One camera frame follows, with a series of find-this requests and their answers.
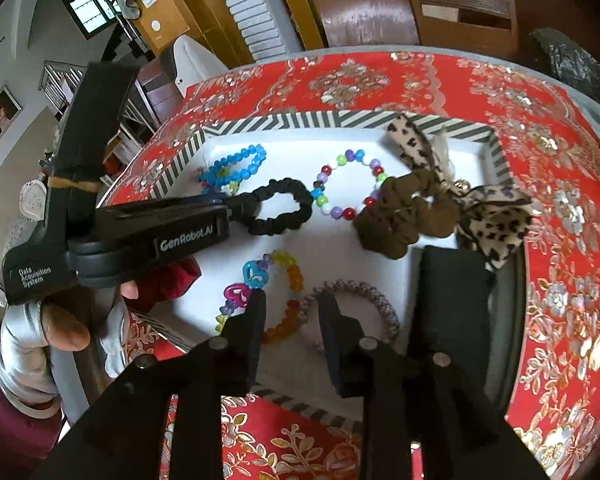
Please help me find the grey hanging cloth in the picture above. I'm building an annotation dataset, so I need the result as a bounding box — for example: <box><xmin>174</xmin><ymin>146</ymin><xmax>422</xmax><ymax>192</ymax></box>
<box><xmin>112</xmin><ymin>0</ymin><xmax>141</xmax><ymax>21</ymax></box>

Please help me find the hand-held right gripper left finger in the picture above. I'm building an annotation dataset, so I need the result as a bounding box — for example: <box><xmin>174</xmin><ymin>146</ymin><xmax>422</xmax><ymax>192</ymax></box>
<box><xmin>30</xmin><ymin>287</ymin><xmax>268</xmax><ymax>480</ymax></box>

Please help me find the green frame window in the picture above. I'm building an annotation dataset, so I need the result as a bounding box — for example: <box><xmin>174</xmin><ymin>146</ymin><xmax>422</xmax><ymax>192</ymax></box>
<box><xmin>62</xmin><ymin>0</ymin><xmax>118</xmax><ymax>38</ymax></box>

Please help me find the white slatted shutter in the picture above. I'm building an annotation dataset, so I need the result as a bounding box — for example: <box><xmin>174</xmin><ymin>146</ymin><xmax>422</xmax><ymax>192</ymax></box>
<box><xmin>202</xmin><ymin>0</ymin><xmax>287</xmax><ymax>61</ymax></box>

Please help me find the wooden slat chair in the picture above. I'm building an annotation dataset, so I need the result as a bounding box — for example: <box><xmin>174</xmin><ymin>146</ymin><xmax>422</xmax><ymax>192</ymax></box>
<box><xmin>402</xmin><ymin>0</ymin><xmax>518</xmax><ymax>58</ymax></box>

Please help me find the rainbow plastic charm bracelet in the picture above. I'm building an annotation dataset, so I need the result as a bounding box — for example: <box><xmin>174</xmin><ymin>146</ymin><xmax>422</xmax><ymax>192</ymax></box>
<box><xmin>215</xmin><ymin>250</ymin><xmax>306</xmax><ymax>346</ymax></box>

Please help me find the striped white tray box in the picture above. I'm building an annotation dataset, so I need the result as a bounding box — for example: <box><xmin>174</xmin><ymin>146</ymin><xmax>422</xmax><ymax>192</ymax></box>
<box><xmin>130</xmin><ymin>110</ymin><xmax>530</xmax><ymax>433</ymax></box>

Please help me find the black scrunchie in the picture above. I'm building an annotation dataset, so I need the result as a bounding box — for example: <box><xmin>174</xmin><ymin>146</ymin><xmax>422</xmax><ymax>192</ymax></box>
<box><xmin>230</xmin><ymin>177</ymin><xmax>315</xmax><ymax>237</ymax></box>

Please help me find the braided hair tie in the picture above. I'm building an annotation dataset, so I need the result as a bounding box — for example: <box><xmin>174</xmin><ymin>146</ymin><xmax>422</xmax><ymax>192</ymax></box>
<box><xmin>296</xmin><ymin>282</ymin><xmax>401</xmax><ymax>356</ymax></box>

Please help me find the person's left forearm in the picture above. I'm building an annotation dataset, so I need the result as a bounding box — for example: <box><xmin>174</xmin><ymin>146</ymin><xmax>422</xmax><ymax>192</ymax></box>
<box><xmin>0</xmin><ymin>345</ymin><xmax>65</xmax><ymax>480</ymax></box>

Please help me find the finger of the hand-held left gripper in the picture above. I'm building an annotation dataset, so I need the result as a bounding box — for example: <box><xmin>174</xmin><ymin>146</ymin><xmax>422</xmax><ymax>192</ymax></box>
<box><xmin>96</xmin><ymin>192</ymin><xmax>262</xmax><ymax>242</ymax></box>
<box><xmin>125</xmin><ymin>216</ymin><xmax>232</xmax><ymax>282</ymax></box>

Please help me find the person's left hand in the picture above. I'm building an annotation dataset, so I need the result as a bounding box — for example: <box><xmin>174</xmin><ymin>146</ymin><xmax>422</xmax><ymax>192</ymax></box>
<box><xmin>0</xmin><ymin>282</ymin><xmax>141</xmax><ymax>397</ymax></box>

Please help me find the multicolour bead bracelet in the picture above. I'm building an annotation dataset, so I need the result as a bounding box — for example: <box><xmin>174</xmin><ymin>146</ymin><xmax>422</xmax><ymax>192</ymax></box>
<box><xmin>311</xmin><ymin>149</ymin><xmax>387</xmax><ymax>221</ymax></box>

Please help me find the red velvet bow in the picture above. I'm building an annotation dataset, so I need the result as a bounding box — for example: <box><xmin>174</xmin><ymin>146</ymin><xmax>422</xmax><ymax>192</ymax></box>
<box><xmin>125</xmin><ymin>257</ymin><xmax>202</xmax><ymax>313</ymax></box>

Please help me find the brown leopard bow scrunchie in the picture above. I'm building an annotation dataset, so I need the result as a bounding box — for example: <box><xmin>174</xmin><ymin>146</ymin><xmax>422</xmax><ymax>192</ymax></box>
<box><xmin>352</xmin><ymin>114</ymin><xmax>533</xmax><ymax>270</ymax></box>

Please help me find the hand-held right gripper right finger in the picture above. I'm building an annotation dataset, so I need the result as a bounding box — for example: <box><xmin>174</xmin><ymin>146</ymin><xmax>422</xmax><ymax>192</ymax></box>
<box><xmin>317</xmin><ymin>290</ymin><xmax>551</xmax><ymax>480</ymax></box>

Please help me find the metal stair railing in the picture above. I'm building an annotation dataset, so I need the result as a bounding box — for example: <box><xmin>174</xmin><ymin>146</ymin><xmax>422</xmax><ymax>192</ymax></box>
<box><xmin>40</xmin><ymin>60</ymin><xmax>88</xmax><ymax>121</ymax></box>

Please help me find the brown upholstered chair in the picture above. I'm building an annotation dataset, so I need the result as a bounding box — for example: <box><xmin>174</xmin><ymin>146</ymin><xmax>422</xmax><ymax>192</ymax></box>
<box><xmin>312</xmin><ymin>0</ymin><xmax>421</xmax><ymax>51</ymax></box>

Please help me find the black plastic bag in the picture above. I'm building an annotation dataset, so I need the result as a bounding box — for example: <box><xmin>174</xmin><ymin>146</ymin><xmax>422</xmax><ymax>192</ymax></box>
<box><xmin>522</xmin><ymin>27</ymin><xmax>600</xmax><ymax>106</ymax></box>

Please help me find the blue bead bracelet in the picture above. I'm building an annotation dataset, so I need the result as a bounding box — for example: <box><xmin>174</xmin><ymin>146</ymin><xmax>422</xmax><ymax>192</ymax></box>
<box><xmin>196</xmin><ymin>144</ymin><xmax>269</xmax><ymax>196</ymax></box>

